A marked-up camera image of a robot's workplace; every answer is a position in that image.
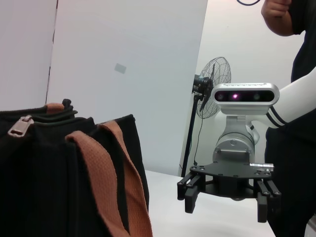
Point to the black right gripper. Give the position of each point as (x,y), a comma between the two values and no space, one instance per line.
(227,182)

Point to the person in black clothes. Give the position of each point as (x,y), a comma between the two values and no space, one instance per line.
(291,172)

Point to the black pedestal fan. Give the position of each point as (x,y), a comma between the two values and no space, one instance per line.
(200,84)

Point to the white and silver right arm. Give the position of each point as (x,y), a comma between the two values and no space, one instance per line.
(296,98)

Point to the white backdrop panel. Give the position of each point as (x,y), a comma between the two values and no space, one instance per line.
(123,37)

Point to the silver metal zipper pull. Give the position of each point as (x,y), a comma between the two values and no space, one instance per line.
(19,126)

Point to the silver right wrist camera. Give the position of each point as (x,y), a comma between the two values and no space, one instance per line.
(244,96)

